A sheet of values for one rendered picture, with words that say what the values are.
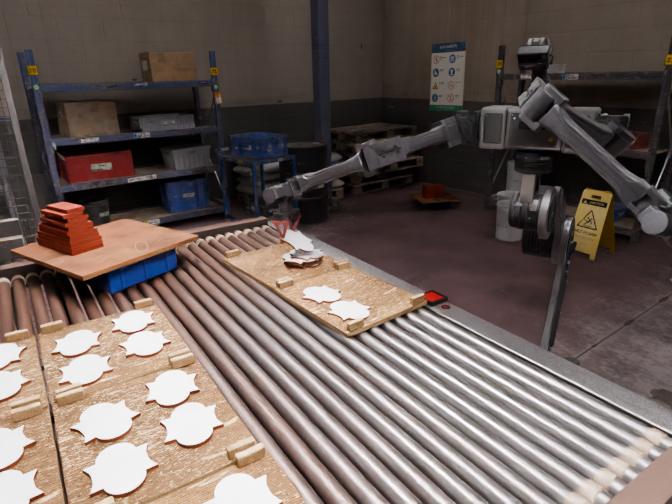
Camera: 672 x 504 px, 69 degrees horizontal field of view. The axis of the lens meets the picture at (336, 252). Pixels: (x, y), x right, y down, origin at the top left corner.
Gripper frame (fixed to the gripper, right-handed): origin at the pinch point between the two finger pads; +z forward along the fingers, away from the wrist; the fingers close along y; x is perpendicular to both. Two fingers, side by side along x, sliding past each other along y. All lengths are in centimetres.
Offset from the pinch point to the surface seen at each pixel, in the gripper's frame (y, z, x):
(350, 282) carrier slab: 8.5, 12.6, 31.6
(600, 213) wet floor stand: -326, 66, 121
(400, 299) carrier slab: 14, 13, 53
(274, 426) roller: 84, 14, 48
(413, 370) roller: 50, 15, 69
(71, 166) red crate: -158, 23, -357
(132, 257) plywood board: 42, 1, -40
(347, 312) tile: 32, 12, 42
